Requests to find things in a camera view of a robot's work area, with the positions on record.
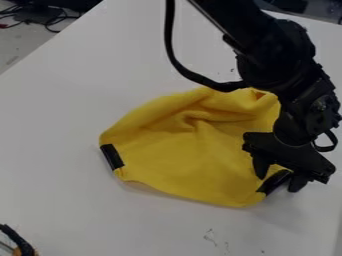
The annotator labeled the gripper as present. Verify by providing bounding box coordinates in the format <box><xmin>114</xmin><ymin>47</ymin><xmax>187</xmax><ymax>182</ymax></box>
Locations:
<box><xmin>240</xmin><ymin>131</ymin><xmax>338</xmax><ymax>194</ymax></box>

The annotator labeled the yellow cloth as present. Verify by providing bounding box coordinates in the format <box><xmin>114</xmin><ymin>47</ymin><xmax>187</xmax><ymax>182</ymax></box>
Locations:
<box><xmin>97</xmin><ymin>85</ymin><xmax>294</xmax><ymax>209</ymax></box>

